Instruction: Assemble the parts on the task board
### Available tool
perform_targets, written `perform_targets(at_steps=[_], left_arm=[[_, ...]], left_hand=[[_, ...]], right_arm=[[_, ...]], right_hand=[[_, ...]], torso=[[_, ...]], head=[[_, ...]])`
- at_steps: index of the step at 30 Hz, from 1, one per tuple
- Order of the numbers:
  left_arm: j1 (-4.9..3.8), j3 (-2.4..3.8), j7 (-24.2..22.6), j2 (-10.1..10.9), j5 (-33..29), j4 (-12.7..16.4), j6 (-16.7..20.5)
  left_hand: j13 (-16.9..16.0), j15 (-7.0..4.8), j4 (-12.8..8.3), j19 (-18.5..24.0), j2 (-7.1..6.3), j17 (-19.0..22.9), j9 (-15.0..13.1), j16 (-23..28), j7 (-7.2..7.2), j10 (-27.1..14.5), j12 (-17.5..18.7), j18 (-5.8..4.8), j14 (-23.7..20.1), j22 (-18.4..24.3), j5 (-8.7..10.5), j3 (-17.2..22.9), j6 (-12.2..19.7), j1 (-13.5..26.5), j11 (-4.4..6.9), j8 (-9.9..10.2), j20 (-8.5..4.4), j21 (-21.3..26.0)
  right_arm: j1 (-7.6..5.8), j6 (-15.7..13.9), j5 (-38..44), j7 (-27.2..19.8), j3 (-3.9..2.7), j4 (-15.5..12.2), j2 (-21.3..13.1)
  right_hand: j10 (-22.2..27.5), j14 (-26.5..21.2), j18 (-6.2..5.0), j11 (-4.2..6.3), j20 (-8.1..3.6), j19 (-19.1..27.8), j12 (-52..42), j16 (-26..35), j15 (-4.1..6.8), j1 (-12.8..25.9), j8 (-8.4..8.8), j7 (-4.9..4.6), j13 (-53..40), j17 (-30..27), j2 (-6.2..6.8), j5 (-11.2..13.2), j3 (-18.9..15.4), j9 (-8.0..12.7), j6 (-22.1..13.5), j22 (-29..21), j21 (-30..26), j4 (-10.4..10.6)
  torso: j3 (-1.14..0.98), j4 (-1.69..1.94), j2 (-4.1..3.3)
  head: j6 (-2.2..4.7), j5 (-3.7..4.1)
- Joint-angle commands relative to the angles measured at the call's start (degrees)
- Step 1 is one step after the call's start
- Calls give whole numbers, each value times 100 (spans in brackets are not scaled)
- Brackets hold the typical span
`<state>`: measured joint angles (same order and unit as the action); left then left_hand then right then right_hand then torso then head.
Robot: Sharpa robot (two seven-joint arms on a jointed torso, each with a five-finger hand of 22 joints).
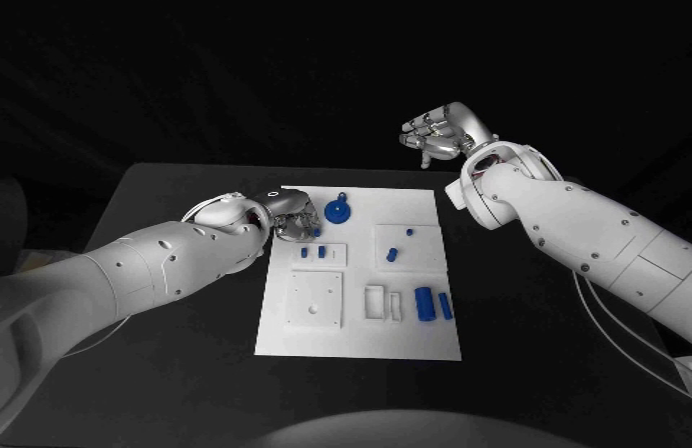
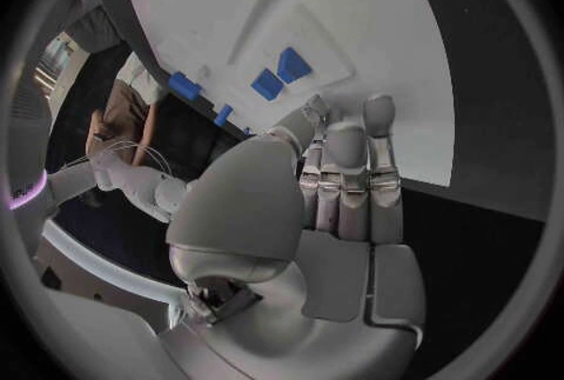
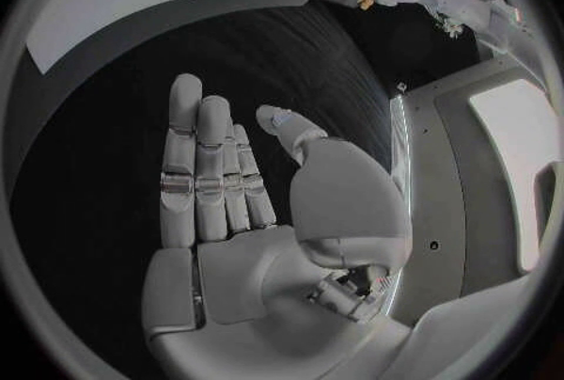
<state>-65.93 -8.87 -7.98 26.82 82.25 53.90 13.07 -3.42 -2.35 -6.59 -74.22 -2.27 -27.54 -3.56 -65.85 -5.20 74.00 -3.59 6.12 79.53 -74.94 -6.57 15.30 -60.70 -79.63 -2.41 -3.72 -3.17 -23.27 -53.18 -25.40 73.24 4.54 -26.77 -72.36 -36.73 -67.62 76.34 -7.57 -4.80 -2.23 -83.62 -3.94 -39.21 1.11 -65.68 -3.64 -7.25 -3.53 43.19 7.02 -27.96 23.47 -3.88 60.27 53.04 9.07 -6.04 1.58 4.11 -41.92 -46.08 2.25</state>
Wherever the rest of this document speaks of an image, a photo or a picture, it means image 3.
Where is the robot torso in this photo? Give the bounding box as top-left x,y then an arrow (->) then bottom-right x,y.
388,44 -> 564,329

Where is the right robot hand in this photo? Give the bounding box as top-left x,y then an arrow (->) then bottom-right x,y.
141,71 -> 415,380

